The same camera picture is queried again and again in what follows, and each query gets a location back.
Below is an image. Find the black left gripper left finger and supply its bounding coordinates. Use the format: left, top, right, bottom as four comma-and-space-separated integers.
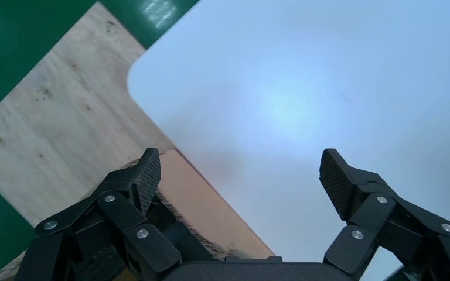
14, 147, 182, 281

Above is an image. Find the light plywood board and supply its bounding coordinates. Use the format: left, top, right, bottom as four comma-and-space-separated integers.
0, 2, 176, 229

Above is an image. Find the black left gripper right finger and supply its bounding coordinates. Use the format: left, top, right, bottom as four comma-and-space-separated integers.
319, 148, 450, 281

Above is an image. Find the large open cardboard box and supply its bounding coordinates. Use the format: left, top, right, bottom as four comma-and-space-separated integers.
0, 149, 276, 281

